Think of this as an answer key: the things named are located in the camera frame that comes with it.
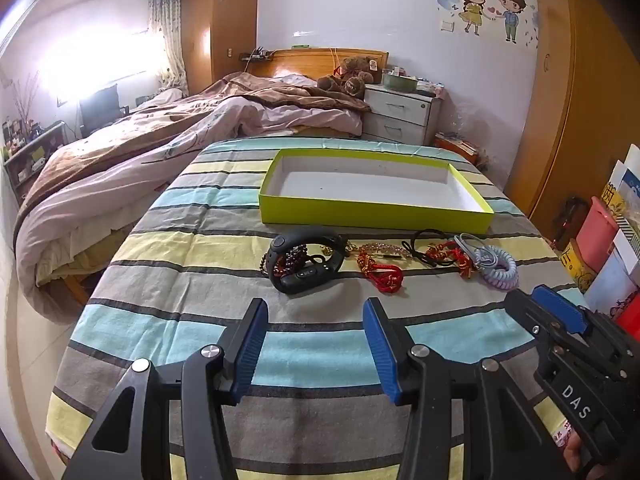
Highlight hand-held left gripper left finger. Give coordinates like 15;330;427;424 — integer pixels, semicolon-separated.
61;298;270;480

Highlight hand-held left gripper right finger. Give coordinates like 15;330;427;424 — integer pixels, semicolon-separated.
362;297;568;480

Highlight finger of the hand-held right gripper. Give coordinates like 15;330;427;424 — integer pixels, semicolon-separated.
531;284;591;336
503;290;557;357

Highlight purple spiral hair tie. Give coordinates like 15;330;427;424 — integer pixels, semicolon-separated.
481;255;520;292

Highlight red knotted cord bracelet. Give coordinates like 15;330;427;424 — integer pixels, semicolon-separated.
355;252;405;294

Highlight light blue hair tie loop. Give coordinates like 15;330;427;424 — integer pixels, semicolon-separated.
457;232;497;267

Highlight dark red bead bracelet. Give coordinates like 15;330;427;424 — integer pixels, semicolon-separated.
259;244;326;277

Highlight red and gold knot bracelet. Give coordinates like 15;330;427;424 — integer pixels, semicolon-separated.
425;240;477;280

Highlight black smart watch band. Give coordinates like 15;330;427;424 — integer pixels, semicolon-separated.
267;228;347;295

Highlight lime green shallow box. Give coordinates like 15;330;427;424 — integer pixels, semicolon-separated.
258;148;496;236

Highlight person's right hand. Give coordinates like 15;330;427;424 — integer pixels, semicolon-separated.
562;429;595;480

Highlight yellow printed box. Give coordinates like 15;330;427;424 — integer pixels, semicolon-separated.
559;237;599;294

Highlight white cardboard box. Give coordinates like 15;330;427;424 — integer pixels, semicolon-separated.
583;230;640;312

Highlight red box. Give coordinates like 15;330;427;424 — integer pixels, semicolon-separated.
614;289;640;342

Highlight pink plastic bin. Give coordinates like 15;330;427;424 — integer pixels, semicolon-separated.
574;196;621;274

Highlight printed paper bag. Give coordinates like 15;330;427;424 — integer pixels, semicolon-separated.
602;144;640;222

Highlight stack of books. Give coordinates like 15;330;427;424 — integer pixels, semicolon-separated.
433;132;484;167

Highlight wide wooden wardrobe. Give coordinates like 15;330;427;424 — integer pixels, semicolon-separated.
504;0;640;242

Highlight bed with pink duvet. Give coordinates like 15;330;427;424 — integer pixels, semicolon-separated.
12;72;374;312

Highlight white nightstand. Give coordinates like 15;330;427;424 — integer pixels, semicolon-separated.
362;82;444;147

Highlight brown teddy bear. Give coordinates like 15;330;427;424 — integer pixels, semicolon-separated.
316;53;381;100

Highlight black chair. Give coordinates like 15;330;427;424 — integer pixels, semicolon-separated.
78;83;124;137

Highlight wooden headboard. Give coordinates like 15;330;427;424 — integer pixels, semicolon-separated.
240;47;390;84

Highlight cluttered shelf unit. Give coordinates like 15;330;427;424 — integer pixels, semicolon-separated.
0;119;69;207

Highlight tall narrow wooden wardrobe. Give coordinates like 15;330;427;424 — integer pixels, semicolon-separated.
179;0;260;97

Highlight floral curtain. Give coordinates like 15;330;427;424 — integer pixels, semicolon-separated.
147;0;189;97

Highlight pink crystal bracelet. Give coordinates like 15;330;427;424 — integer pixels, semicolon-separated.
357;242;414;262

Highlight gold chain bracelet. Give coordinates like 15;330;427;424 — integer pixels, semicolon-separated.
320;241;362;260

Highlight black hair tie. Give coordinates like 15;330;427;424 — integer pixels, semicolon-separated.
402;228;454;267

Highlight cartoon couple wall sticker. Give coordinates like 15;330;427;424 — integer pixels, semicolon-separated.
434;0;542;49

